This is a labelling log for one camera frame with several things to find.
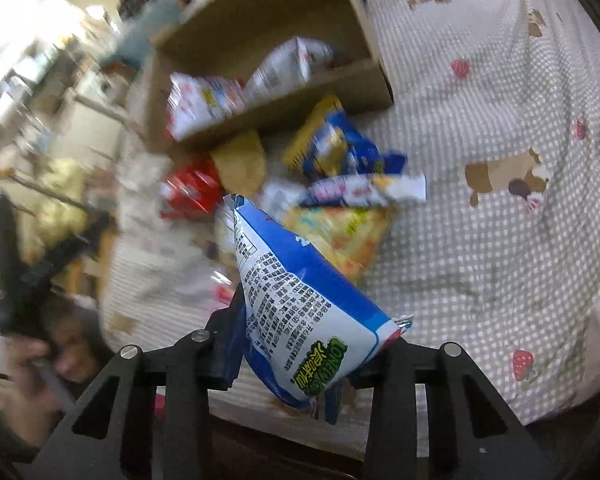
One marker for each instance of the checkered printed blanket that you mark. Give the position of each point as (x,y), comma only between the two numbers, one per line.
(480,260)

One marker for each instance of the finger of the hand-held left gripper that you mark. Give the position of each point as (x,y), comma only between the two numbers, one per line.
(75,250)

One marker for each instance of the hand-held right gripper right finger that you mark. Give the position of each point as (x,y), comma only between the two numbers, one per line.
(395,365)

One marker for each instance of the cardboard box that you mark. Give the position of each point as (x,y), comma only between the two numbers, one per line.
(260,10)

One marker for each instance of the pink white snack packet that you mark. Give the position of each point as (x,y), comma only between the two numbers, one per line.
(360,190)

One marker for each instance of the yellow blue snack packet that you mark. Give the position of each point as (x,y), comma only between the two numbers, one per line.
(330,145)

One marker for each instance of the white grey snack packet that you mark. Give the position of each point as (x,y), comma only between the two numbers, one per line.
(285,67)

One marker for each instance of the white red snack packet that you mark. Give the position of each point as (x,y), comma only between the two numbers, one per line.
(195,105)

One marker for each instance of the brown snack packet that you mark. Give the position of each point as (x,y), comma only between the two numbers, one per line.
(240,165)

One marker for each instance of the blue white snack packet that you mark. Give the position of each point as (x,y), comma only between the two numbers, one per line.
(300,310)

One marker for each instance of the yellow orange snack packet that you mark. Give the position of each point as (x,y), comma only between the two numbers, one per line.
(345,235)

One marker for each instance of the person's left hand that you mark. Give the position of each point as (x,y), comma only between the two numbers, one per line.
(27,357)

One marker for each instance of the teal padded cushion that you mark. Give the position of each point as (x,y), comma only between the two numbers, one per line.
(137,40)

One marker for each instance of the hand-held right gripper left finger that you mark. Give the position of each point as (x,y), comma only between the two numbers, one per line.
(225,355)

